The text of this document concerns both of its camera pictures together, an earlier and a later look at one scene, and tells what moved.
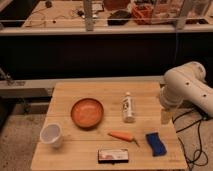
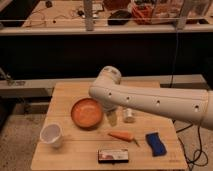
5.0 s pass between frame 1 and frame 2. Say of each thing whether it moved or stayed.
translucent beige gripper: moved
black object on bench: stayed
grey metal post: stayed
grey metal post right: stayed
